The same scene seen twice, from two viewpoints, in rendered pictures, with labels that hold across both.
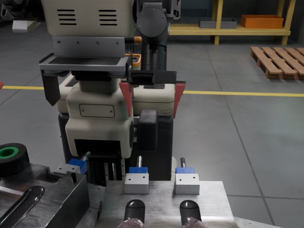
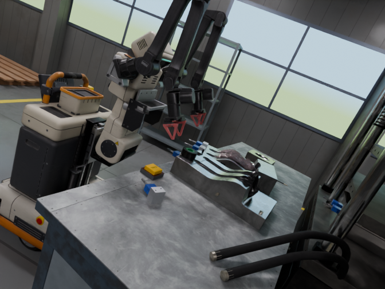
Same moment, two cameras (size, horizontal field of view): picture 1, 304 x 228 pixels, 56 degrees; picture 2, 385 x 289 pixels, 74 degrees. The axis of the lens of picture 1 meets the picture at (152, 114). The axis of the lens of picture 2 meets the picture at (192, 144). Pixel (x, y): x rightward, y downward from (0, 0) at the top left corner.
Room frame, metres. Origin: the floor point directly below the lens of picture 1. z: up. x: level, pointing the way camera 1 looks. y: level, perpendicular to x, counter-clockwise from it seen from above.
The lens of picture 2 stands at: (0.40, 1.55, 1.34)
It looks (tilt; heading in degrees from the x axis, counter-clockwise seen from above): 17 degrees down; 276
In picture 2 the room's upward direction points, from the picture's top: 23 degrees clockwise
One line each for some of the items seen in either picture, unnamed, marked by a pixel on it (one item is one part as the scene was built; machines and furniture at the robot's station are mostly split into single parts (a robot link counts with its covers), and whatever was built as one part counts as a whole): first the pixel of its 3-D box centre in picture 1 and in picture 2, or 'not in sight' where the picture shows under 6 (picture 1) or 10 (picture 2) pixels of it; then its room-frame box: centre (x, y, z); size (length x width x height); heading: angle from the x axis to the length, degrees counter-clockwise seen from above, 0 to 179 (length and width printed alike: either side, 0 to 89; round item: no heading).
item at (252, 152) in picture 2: not in sight; (259, 160); (0.06, -0.43, 0.83); 0.20 x 0.15 x 0.07; 162
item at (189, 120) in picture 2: not in sight; (187, 94); (1.11, -2.06, 0.86); 0.89 x 0.38 x 1.72; 176
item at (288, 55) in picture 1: (288, 62); (0, 68); (4.10, -2.00, 0.06); 1.39 x 0.91 x 0.12; 176
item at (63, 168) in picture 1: (78, 166); (176, 153); (0.60, 0.19, 0.83); 0.13 x 0.05 x 0.05; 164
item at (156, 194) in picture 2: not in sight; (150, 188); (0.58, 0.66, 0.83); 0.13 x 0.05 x 0.05; 143
